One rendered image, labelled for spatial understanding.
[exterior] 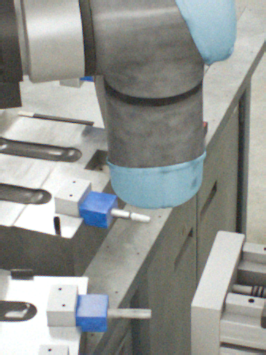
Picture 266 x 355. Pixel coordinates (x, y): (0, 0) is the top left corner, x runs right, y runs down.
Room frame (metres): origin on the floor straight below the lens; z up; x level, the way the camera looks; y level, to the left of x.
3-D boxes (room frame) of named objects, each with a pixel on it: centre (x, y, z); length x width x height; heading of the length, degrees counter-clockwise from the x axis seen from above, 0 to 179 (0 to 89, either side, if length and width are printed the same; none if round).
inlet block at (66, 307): (0.98, 0.06, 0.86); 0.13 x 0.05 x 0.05; 85
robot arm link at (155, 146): (0.69, -0.01, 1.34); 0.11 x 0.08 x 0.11; 8
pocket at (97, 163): (1.26, 0.05, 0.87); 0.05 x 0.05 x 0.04; 68
